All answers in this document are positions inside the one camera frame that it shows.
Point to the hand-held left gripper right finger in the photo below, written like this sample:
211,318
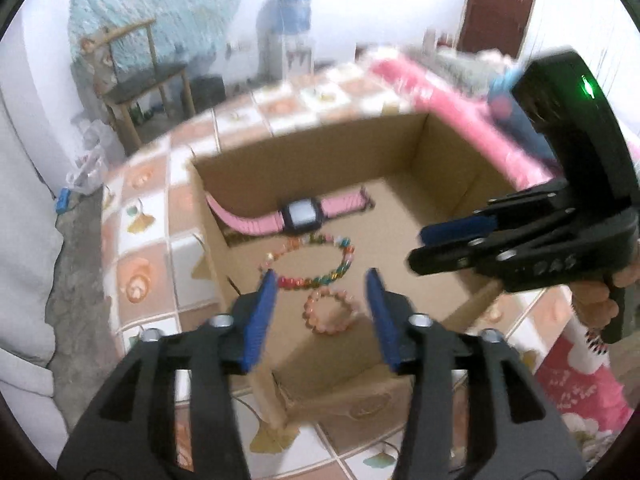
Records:
380,315

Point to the clear plastic bags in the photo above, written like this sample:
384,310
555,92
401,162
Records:
87,160

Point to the pink floral blanket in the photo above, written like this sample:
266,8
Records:
440,95

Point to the white curtain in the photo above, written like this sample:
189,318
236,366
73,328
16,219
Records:
20,210

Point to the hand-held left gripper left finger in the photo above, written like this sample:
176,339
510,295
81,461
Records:
260,310

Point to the small blue object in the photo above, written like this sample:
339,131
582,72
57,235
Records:
62,201

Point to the brown cardboard box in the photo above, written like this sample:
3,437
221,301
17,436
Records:
400,210

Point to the wooden chair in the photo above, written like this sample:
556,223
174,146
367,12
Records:
145,82

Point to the water dispenser with blue bottle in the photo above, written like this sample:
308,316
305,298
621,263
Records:
292,15

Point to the grey green blanket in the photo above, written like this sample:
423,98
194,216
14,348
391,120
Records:
465,67

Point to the black bin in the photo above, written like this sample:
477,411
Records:
207,92

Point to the brown door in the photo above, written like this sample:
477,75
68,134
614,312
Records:
500,5

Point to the person's right hand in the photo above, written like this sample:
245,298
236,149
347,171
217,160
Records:
592,305

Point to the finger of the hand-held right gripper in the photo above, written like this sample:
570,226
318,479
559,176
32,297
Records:
460,230
450,260

